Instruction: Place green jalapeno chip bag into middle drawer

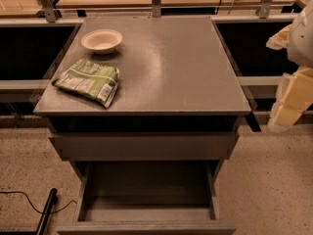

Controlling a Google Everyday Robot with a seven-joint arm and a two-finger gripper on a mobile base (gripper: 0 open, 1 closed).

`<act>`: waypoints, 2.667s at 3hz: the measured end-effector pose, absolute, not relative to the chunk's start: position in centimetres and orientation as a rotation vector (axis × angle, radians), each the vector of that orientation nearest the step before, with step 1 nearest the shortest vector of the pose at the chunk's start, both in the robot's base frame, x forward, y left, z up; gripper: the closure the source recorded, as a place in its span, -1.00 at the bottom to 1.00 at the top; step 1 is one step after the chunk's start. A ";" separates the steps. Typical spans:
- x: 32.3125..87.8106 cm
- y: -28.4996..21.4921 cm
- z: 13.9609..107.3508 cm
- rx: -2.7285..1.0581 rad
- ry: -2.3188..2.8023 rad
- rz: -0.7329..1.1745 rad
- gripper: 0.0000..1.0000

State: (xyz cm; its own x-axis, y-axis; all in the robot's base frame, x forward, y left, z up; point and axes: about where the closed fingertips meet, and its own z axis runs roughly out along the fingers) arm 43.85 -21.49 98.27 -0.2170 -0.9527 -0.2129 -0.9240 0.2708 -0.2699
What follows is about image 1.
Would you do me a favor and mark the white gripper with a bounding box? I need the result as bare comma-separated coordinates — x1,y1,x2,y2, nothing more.
266,0,313,133

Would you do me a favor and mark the green jalapeno chip bag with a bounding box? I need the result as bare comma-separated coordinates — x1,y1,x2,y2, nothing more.
52,58,119,109

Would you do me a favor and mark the grey drawer cabinet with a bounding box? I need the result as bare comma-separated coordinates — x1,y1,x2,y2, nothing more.
34,17,251,175

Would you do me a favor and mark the open grey middle drawer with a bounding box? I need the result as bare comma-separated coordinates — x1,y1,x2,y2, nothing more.
57,162,235,235

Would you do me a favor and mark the grey top drawer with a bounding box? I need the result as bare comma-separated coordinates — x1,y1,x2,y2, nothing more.
49,132,239,162

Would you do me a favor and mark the white paper bowl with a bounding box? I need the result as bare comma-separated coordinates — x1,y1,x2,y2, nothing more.
81,29,123,55

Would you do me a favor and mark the black floor bar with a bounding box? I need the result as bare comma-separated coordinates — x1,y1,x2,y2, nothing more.
36,188,58,235

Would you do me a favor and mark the right metal post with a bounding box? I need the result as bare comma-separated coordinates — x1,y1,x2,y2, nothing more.
256,0,273,19

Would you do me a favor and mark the metal post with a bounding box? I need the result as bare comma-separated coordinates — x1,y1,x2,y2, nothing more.
152,0,161,18
256,0,273,19
39,0,58,23

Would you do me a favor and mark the middle metal post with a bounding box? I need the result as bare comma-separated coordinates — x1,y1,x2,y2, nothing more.
152,0,161,18

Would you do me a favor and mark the left metal post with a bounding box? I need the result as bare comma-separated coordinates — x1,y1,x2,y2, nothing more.
39,0,58,23

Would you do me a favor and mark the black floor cable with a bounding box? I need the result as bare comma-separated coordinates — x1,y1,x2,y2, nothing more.
0,190,78,215

